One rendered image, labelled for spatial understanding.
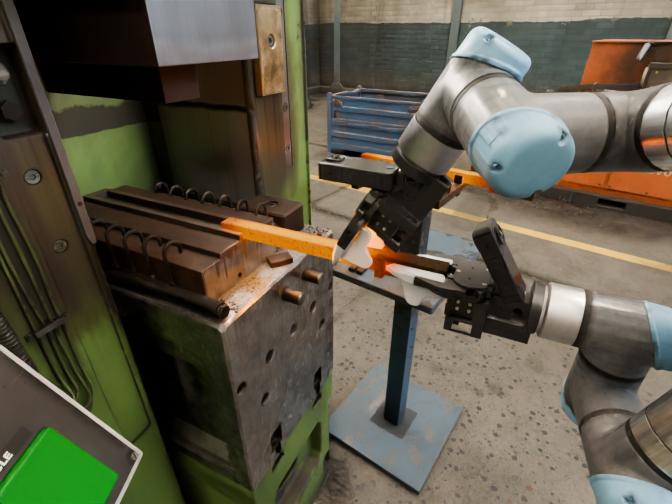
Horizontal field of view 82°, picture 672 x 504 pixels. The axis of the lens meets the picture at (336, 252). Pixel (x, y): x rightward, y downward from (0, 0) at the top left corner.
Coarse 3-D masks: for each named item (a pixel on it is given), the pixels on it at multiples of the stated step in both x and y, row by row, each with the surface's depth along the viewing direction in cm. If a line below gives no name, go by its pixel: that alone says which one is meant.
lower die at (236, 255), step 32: (96, 192) 85; (128, 192) 87; (96, 224) 75; (128, 224) 73; (160, 224) 73; (192, 224) 71; (160, 256) 65; (192, 256) 65; (224, 256) 65; (256, 256) 73; (192, 288) 63; (224, 288) 66
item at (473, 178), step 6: (366, 156) 107; (372, 156) 105; (378, 156) 105; (384, 156) 105; (390, 156) 105; (450, 174) 95; (462, 174) 93; (468, 174) 92; (474, 174) 92; (468, 180) 92; (474, 180) 92; (480, 180) 91; (486, 186) 91; (492, 192) 89; (522, 198) 87; (528, 198) 86
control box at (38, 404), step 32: (0, 352) 30; (0, 384) 29; (32, 384) 31; (0, 416) 28; (32, 416) 30; (64, 416) 32; (0, 448) 27; (96, 448) 33; (128, 448) 35; (0, 480) 26; (128, 480) 34
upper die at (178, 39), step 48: (48, 0) 49; (96, 0) 46; (144, 0) 43; (192, 0) 48; (240, 0) 55; (48, 48) 53; (96, 48) 49; (144, 48) 46; (192, 48) 50; (240, 48) 57
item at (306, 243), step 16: (224, 224) 69; (240, 224) 69; (256, 224) 69; (256, 240) 67; (272, 240) 66; (288, 240) 64; (304, 240) 63; (320, 240) 63; (336, 240) 63; (320, 256) 62; (384, 256) 57; (400, 256) 57; (416, 256) 57; (384, 272) 58
